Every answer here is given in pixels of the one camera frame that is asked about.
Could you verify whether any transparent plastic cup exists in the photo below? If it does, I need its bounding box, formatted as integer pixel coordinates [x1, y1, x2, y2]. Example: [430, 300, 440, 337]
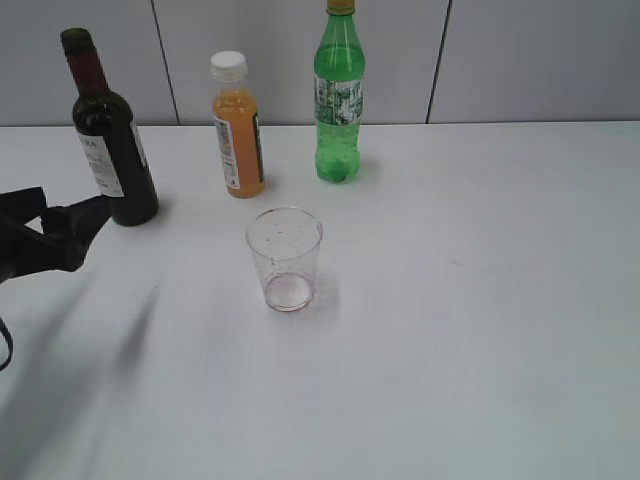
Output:
[245, 206, 324, 312]

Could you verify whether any orange juice bottle white cap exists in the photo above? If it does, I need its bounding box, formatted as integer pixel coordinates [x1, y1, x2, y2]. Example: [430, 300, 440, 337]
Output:
[211, 51, 265, 198]

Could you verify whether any green soda bottle yellow cap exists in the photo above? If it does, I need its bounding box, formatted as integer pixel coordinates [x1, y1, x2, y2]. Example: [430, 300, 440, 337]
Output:
[314, 1, 366, 184]

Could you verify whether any dark red wine bottle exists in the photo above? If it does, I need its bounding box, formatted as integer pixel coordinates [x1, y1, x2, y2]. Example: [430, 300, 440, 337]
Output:
[60, 28, 159, 226]

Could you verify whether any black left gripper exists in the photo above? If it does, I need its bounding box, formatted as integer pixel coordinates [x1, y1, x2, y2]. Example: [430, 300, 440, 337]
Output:
[0, 187, 111, 282]

